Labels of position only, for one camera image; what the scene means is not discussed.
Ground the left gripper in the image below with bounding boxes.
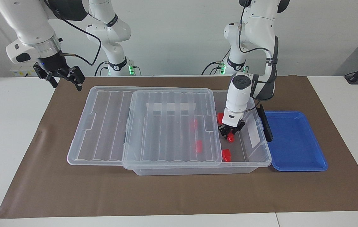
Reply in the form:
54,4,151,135
218,121,246,142

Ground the white power strip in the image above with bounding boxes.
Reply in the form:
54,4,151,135
10,66,39,77

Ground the blue tray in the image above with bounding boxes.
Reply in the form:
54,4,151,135
263,110,328,172

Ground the clear plastic lid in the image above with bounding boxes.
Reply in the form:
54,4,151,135
67,85,137,166
122,89,223,170

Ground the clear plastic storage box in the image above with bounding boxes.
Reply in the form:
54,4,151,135
124,89,274,176

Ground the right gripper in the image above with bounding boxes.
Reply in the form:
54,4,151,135
33,52,86,92

